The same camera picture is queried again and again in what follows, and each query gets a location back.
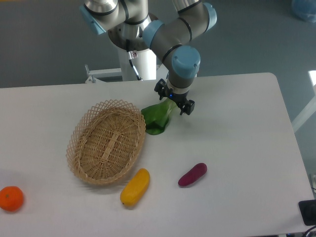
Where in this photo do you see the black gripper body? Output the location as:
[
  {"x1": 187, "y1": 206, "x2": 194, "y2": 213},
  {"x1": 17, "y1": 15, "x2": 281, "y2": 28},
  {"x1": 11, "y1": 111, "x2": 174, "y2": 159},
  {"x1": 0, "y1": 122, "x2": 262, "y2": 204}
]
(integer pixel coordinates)
[{"x1": 166, "y1": 86, "x2": 189, "y2": 106}]

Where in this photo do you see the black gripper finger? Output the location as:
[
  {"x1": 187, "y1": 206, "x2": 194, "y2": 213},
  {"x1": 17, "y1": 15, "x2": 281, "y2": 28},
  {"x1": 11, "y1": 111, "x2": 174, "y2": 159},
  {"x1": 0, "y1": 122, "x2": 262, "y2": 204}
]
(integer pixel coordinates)
[
  {"x1": 178, "y1": 99, "x2": 195, "y2": 115},
  {"x1": 154, "y1": 79, "x2": 168, "y2": 100}
]

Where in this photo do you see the green bok choy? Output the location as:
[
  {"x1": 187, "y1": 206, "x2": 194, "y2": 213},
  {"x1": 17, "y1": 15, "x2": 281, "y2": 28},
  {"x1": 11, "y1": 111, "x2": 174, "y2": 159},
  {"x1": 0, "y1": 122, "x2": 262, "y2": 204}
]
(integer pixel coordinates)
[{"x1": 141, "y1": 98, "x2": 177, "y2": 135}]

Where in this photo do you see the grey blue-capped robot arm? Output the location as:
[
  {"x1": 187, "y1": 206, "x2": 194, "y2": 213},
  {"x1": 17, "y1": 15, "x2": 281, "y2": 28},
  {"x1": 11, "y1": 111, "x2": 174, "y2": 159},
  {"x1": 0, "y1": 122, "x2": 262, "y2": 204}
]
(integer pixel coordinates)
[{"x1": 79, "y1": 0, "x2": 217, "y2": 114}]

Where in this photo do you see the purple sweet potato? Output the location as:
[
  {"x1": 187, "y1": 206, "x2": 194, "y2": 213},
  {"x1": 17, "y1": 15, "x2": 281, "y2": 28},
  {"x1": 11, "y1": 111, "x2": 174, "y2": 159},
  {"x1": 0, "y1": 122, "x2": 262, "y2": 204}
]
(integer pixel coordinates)
[{"x1": 178, "y1": 163, "x2": 208, "y2": 187}]

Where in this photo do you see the woven wicker basket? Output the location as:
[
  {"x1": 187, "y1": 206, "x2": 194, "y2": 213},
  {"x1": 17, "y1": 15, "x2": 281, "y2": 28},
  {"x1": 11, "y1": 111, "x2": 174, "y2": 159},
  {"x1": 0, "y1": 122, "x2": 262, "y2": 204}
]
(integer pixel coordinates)
[{"x1": 66, "y1": 100, "x2": 146, "y2": 185}]

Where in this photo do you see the yellow mango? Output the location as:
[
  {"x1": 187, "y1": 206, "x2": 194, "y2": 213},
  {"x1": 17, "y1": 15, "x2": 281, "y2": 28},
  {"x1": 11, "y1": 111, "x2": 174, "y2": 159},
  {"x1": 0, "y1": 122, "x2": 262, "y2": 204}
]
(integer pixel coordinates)
[{"x1": 120, "y1": 168, "x2": 150, "y2": 207}]

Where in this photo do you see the blue plastic bag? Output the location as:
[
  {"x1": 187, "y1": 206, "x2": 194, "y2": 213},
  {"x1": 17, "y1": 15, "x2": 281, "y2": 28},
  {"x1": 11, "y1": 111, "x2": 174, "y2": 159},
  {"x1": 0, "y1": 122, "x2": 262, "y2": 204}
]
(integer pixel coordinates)
[{"x1": 291, "y1": 0, "x2": 316, "y2": 23}]

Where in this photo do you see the black device at table edge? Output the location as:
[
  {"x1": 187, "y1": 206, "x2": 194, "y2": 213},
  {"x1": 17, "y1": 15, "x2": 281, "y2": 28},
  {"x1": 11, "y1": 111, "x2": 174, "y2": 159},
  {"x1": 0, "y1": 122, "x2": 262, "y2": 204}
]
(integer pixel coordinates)
[{"x1": 298, "y1": 199, "x2": 316, "y2": 226}]

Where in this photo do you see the orange tangerine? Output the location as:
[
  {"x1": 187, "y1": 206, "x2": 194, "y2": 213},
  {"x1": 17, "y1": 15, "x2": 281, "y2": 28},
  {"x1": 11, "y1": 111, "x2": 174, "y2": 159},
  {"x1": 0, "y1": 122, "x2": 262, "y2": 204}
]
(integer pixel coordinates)
[{"x1": 0, "y1": 186, "x2": 24, "y2": 212}]

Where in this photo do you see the white metal base frame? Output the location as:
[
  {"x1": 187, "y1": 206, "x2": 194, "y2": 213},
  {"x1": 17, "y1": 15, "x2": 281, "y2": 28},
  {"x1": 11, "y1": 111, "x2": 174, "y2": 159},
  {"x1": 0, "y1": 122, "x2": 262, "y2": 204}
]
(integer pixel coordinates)
[{"x1": 84, "y1": 64, "x2": 169, "y2": 83}]

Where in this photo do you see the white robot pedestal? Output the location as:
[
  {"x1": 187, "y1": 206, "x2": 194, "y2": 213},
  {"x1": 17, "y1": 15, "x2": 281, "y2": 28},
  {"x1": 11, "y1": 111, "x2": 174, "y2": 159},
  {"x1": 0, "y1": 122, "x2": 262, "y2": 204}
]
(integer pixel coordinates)
[{"x1": 108, "y1": 13, "x2": 164, "y2": 81}]

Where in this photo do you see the black cable on pedestal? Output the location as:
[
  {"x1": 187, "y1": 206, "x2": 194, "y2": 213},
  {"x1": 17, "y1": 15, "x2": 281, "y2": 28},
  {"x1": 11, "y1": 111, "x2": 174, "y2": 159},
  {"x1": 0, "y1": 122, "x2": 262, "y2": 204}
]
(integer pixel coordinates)
[{"x1": 125, "y1": 39, "x2": 143, "y2": 81}]

